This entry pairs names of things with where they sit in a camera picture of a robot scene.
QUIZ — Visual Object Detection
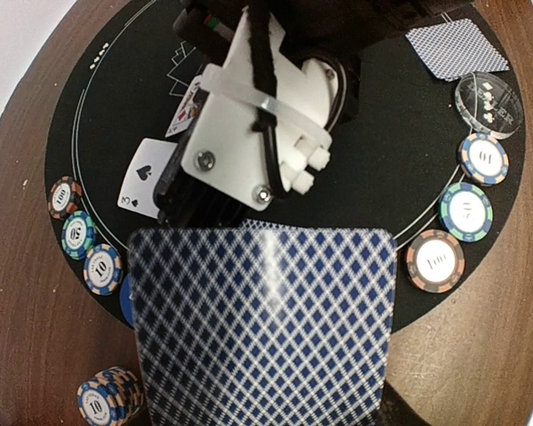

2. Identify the red-white single poker chip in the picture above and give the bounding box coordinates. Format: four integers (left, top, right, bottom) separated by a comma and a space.
47, 176, 83, 220

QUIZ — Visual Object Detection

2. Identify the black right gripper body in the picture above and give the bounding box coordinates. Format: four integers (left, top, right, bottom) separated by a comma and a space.
154, 0, 460, 228

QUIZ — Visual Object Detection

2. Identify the single blue-white poker chip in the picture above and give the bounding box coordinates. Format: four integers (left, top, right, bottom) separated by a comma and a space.
84, 243, 123, 296

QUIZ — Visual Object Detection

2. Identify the clear acrylic dealer puck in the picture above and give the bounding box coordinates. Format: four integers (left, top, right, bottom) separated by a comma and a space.
455, 72, 524, 139

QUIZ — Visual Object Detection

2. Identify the blue round blind button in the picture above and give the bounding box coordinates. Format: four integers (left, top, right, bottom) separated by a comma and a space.
119, 274, 134, 328

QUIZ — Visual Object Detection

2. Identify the face-up red card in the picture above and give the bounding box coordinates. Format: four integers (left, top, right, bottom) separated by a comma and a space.
164, 75, 202, 138

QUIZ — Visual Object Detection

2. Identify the face-up three of spades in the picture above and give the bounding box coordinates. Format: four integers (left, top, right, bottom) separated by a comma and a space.
116, 138, 178, 219

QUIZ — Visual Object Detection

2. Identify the black round poker mat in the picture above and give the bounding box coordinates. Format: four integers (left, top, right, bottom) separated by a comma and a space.
44, 0, 527, 334

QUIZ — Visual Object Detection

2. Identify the green-white single poker chip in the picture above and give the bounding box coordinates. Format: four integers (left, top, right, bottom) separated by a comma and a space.
61, 210, 97, 260

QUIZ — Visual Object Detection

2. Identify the blue-backed playing card deck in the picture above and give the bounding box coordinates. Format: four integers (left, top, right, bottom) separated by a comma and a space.
128, 227, 397, 425

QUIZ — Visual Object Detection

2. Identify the dealt playing card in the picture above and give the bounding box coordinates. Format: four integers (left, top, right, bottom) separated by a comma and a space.
405, 19, 510, 82
240, 218, 289, 230

